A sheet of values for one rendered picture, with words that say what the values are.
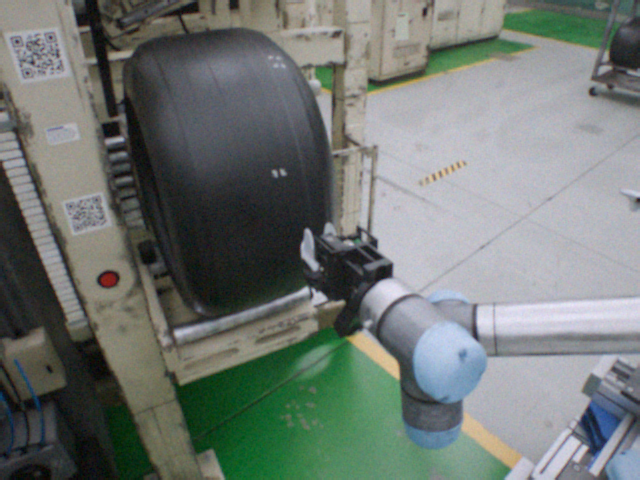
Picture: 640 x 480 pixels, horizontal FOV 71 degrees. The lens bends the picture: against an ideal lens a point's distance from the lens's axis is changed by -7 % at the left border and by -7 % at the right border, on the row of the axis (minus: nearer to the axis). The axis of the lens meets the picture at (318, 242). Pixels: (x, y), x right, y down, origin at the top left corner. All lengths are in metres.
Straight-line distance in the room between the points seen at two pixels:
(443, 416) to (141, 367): 0.83
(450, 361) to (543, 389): 1.82
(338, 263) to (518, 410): 1.66
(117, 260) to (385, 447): 1.31
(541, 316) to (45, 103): 0.81
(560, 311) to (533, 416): 1.55
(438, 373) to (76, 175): 0.70
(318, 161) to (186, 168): 0.22
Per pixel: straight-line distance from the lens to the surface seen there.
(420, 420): 0.59
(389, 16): 5.52
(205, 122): 0.79
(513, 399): 2.22
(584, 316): 0.66
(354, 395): 2.09
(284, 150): 0.80
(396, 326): 0.53
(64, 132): 0.90
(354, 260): 0.62
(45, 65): 0.86
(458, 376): 0.50
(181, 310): 1.31
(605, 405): 1.53
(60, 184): 0.93
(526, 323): 0.66
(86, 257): 1.01
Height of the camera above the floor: 1.68
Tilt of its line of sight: 36 degrees down
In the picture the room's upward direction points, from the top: straight up
